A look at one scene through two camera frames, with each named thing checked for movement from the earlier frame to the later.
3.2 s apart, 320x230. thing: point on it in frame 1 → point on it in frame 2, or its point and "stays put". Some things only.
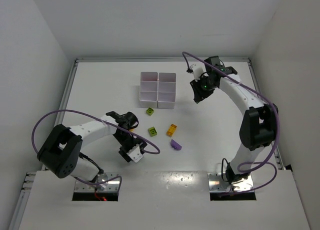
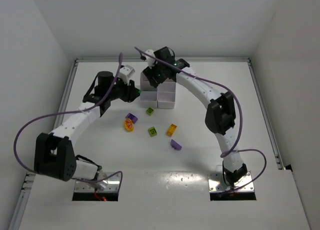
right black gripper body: x=199 y=93 → x=152 y=78
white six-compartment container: x=157 y=89 stays put
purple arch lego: x=175 y=145 stays put
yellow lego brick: x=171 y=130 stays put
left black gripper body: x=125 y=153 → x=130 y=92
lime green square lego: x=152 y=131 stays put
